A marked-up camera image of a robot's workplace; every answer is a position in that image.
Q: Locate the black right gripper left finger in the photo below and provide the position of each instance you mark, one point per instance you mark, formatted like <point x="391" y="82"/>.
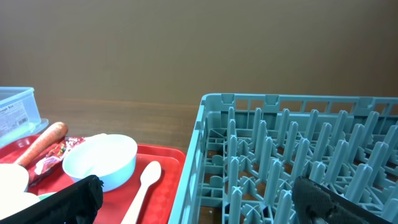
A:
<point x="78" y="203"/>

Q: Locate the orange carrot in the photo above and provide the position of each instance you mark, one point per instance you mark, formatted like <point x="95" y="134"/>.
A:
<point x="51" y="135"/>

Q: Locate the light blue bowl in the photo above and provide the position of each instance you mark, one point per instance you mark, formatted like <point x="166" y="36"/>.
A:
<point x="112" y="159"/>

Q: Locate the clear plastic bin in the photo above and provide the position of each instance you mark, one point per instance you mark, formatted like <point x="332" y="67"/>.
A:
<point x="20" y="116"/>

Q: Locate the light blue plate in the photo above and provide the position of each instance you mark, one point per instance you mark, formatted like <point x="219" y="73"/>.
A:
<point x="14" y="194"/>

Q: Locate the red plastic tray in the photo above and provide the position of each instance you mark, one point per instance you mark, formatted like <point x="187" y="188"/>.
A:
<point x="159" y="198"/>

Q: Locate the grey dishwasher rack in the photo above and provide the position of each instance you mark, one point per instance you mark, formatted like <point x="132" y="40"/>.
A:
<point x="246" y="151"/>

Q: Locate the red snack wrapper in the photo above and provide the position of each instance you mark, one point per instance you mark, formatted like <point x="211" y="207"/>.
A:
<point x="51" y="158"/>

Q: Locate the white plastic spoon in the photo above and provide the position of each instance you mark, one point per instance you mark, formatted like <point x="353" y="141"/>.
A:
<point x="150" y="175"/>

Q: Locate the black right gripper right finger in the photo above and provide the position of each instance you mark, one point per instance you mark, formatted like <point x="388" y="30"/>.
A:
<point x="315" y="203"/>

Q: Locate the green bowl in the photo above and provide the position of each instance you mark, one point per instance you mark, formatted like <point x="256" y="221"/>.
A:
<point x="44" y="196"/>

